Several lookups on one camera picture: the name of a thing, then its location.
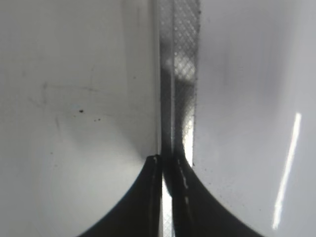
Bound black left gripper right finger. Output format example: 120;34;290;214
162;153;260;237

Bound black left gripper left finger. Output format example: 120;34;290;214
80;155;162;237

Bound white board with grey frame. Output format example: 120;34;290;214
157;0;316;237

